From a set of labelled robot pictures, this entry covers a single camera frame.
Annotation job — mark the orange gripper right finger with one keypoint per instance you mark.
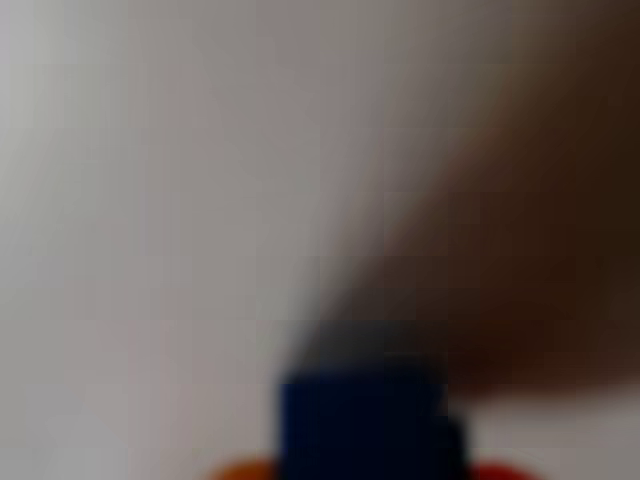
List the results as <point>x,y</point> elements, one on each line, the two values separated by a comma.
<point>502,472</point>

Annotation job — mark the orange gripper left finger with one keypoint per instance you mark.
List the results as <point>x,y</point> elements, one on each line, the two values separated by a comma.
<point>245,472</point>

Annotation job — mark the small blue cube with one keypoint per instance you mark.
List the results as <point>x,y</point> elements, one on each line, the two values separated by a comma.
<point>370,425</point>

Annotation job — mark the dark brown box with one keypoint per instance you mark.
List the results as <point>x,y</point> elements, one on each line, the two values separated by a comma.
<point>525,240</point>

